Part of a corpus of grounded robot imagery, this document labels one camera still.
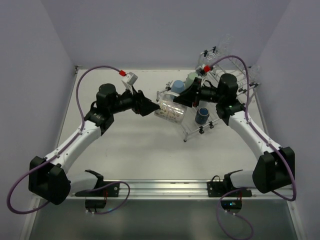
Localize white patterned ceramic mug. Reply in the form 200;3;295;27
154;91;187;124

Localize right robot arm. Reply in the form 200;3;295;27
173;73;296;194

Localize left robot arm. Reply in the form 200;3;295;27
28;83;160;205

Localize clear glass on rack top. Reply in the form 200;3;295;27
216;34;235;57

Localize clear glass on rack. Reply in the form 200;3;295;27
216;34;235;57
248;64;262;83

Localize clear glass on rack right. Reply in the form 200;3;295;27
248;64;262;83

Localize light blue plastic cup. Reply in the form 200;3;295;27
171;80;185;94

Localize light green plastic cup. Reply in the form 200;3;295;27
184;72;199;89

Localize dark blue ceramic cup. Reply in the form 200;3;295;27
195;107;210;125

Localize left black controller box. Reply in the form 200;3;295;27
84;199;107;213

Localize black controller box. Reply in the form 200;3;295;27
84;199;107;213
220;197;243;214

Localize right black controller box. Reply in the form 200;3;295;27
220;197;243;214

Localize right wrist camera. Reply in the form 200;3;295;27
195;65;213;77

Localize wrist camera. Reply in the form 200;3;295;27
195;65;213;77
121;72;138;92

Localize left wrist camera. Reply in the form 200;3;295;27
121;72;138;92

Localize metal wire dish rack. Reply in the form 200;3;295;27
154;48;259;142

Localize aluminium mounting rail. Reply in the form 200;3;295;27
34;176;296;201

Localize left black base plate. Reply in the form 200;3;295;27
74;181;120;198

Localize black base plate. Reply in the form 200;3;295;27
74;181;120;198
206;174;253;198

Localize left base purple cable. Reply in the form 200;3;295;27
89;181;132;216

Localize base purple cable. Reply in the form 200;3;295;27
89;181;132;216
215;188;254;240

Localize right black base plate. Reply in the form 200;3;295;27
206;174;253;198

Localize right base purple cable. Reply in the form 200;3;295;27
215;188;254;240

